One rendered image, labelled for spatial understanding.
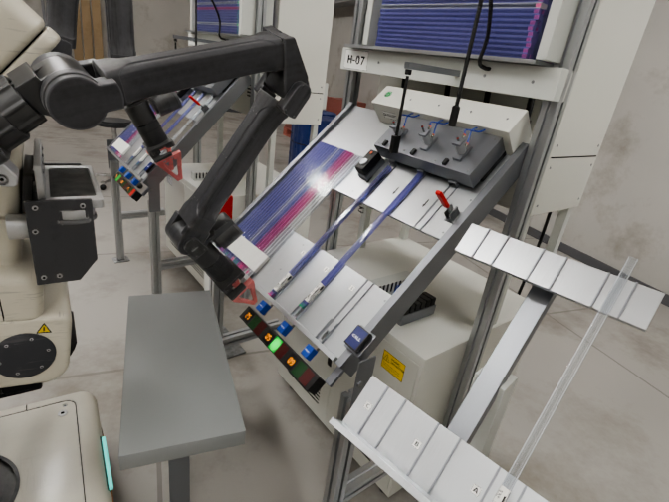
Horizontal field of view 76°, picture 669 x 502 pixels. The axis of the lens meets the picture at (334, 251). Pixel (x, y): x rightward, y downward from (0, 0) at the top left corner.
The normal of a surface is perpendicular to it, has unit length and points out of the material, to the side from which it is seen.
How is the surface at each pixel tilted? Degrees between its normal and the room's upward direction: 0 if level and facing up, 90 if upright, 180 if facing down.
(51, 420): 0
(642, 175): 90
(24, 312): 90
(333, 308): 43
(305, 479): 0
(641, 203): 90
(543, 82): 90
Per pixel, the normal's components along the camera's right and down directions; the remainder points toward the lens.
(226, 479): 0.13, -0.91
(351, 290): -0.44, -0.56
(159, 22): 0.37, 0.42
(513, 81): -0.78, 0.15
